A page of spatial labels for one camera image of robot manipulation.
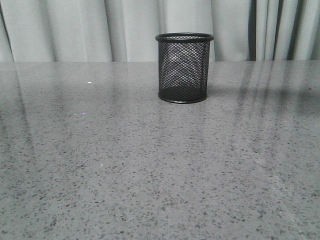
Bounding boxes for black mesh pen holder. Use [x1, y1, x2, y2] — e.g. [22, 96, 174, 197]
[155, 32, 214, 104]

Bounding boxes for grey pleated curtain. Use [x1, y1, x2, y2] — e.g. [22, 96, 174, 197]
[0, 0, 320, 62]

